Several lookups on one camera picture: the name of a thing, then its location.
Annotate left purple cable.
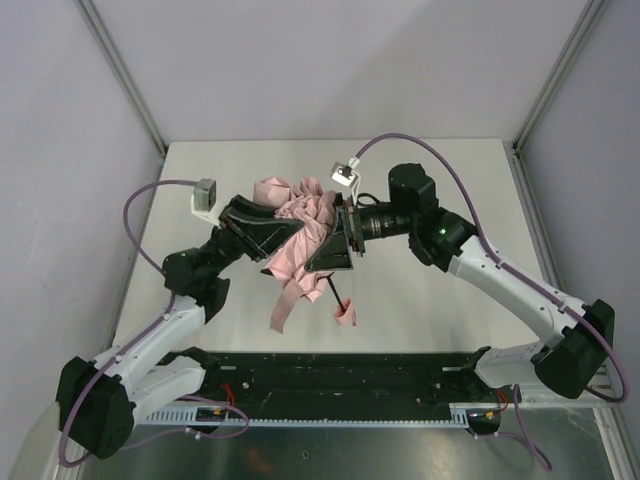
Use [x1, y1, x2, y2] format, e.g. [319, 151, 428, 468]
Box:
[58, 179, 251, 469]

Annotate white slotted cable duct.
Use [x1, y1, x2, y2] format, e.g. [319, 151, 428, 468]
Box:
[140, 403, 498, 429]

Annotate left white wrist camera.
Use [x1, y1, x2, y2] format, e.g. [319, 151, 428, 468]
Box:
[191, 178, 218, 225]

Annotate left aluminium frame post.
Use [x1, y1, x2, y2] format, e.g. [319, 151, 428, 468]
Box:
[74, 0, 168, 158]

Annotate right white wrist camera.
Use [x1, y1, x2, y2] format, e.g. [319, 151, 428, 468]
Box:
[330, 157, 361, 202]

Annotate aluminium frame post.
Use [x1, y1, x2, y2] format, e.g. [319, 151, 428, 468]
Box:
[512, 0, 611, 154]
[74, 0, 168, 158]

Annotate right aluminium frame post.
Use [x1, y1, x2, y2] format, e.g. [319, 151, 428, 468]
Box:
[512, 0, 611, 154]

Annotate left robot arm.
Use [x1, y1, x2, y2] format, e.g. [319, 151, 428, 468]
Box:
[56, 195, 304, 468]

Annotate pink folding umbrella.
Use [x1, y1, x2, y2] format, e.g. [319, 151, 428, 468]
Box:
[253, 177, 336, 333]

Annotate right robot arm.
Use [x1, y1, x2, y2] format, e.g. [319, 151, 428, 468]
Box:
[305, 163, 615, 399]

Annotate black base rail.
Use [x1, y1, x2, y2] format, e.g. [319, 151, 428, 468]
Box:
[144, 351, 526, 421]

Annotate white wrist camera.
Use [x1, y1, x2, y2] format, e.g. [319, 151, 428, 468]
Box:
[330, 157, 361, 202]
[191, 178, 218, 225]

